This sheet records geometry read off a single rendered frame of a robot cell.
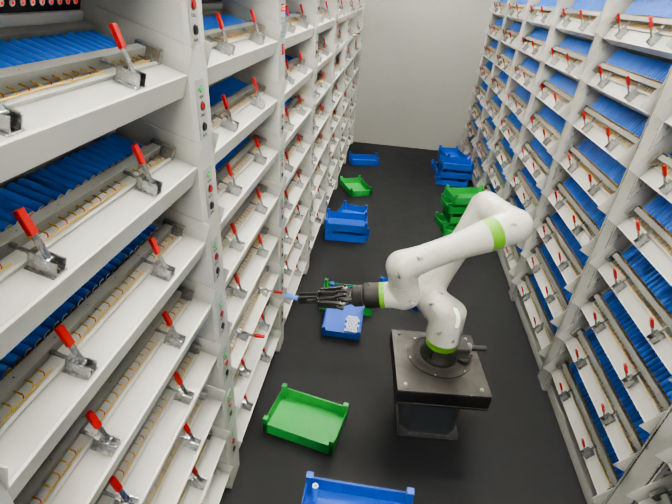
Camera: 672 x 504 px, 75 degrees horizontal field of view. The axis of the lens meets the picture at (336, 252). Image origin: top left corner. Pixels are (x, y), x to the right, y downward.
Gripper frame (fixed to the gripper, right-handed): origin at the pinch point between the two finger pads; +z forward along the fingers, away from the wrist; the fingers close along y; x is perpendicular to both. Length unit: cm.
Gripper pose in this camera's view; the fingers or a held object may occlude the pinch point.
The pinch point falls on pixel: (308, 297)
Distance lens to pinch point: 159.4
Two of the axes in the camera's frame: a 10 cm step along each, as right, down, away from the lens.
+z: -9.8, 0.6, 1.8
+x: -1.4, -8.6, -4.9
